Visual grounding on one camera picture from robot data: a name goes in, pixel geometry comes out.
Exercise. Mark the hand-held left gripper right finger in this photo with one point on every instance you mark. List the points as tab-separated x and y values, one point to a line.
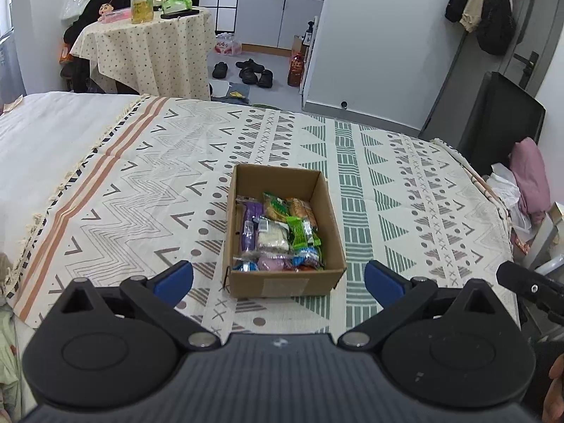
383	282

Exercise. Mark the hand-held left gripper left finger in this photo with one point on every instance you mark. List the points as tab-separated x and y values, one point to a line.
174	280

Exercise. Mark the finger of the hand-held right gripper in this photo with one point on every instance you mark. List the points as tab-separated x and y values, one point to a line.
520	282

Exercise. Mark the blue white snack packet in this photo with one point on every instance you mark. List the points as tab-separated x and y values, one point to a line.
246	266

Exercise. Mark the light blue snack packet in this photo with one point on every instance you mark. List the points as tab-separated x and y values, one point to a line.
308	255

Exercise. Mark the long purple snack packet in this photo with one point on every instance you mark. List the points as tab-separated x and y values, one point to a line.
250	224

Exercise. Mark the bright green snack packet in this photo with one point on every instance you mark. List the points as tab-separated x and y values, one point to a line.
299	233

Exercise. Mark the cardboard box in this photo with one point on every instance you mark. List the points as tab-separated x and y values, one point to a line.
286	284

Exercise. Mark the lilac round snack packet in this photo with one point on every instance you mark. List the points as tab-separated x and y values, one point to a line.
271	264

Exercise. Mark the white rice cake packet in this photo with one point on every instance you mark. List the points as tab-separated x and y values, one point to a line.
273	238

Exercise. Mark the orange cracker packet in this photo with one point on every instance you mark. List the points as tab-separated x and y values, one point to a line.
302	210

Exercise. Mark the person's right hand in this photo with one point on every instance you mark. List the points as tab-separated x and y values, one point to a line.
558	405

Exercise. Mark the patterned woven blanket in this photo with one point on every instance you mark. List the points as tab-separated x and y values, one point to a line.
154	185

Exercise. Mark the white plastic bag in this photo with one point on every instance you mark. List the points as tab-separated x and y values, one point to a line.
504	185

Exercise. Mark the pink cloth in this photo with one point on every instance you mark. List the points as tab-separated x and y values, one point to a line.
531	176

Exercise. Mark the black flat panel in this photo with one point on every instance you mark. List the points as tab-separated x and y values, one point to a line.
498	119

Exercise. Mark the light green quilt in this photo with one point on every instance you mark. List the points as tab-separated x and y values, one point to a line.
9	352

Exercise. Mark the white bed sheet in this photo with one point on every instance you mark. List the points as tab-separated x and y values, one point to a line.
53	141

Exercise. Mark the flat package on floor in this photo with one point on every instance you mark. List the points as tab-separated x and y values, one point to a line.
235	94

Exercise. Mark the black slipper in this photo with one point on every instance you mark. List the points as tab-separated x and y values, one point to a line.
265	78
220	70
250	65
249	75

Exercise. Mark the round table with dotted tablecloth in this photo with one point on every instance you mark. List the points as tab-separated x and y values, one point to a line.
145	53

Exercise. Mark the red labelled floor bottle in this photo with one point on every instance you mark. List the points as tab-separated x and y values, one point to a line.
296	70

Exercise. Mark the pink pack of water bottles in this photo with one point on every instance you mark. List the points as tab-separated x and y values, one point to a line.
227	46

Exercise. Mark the small brown carton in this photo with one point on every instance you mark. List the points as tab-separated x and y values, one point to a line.
298	45

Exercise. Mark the hanging black bag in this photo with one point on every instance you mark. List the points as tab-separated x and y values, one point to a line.
497	26

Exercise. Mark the white spray bottle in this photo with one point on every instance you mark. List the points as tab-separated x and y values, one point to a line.
309	35

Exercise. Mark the grey door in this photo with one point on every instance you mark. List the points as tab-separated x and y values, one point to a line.
542	17

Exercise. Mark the black remote control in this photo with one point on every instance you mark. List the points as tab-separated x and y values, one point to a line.
180	13

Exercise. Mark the pink pouch with doll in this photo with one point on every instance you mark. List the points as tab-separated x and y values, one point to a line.
116	16

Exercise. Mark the green tissue pack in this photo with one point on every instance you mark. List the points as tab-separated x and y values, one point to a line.
176	5

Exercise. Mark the white kitchen cabinet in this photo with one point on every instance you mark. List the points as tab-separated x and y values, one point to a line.
264	17

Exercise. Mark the dark clothes pile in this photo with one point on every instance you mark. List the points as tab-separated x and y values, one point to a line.
88	13

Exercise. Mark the white storage frame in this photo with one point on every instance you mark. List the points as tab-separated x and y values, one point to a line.
546	238

